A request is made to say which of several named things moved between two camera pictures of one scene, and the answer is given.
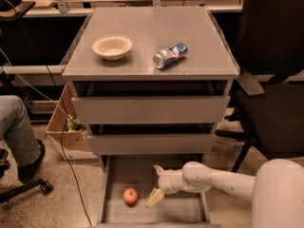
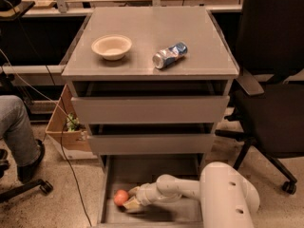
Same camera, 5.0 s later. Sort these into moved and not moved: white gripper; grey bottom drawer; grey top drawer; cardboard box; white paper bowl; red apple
Moved: white gripper; red apple
Not moved: grey bottom drawer; grey top drawer; cardboard box; white paper bowl
